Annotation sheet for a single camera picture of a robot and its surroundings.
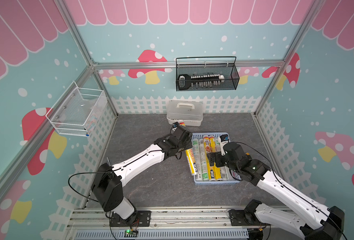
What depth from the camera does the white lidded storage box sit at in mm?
1078

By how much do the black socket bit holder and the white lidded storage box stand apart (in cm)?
22

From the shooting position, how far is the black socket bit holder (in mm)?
889
